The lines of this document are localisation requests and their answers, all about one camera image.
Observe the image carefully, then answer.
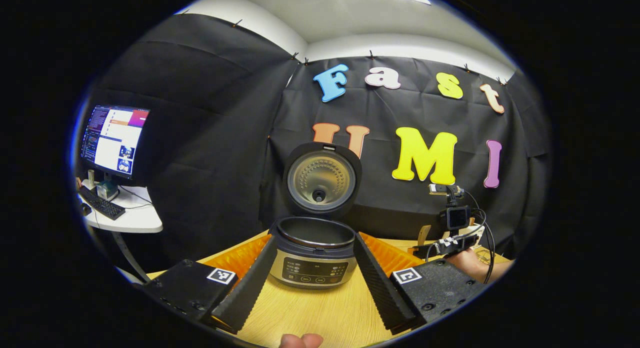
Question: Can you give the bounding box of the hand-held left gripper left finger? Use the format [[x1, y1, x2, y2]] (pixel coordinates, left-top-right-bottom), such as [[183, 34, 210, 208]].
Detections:
[[134, 234, 278, 334]]

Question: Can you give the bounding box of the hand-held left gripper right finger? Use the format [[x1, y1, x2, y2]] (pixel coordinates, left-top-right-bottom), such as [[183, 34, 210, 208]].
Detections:
[[352, 232, 488, 335]]

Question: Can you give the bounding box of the grey silver rice cooker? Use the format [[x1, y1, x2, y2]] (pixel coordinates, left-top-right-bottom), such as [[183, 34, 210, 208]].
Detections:
[[268, 142, 363, 290]]

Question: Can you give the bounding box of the white side desk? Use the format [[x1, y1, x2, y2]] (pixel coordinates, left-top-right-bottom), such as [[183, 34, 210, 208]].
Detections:
[[77, 183, 164, 284]]

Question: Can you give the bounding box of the black backdrop cloth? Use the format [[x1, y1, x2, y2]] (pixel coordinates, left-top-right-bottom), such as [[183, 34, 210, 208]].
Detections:
[[75, 13, 551, 279]]

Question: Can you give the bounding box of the black keyboard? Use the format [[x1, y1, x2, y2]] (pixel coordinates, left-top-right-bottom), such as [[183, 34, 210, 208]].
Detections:
[[77, 185, 127, 221]]

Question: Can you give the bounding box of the small teal box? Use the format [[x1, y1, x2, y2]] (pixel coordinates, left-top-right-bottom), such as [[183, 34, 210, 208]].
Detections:
[[97, 180, 120, 201]]

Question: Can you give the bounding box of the computer monitor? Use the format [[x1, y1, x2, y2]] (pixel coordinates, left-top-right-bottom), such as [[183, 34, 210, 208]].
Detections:
[[80, 104, 151, 181]]

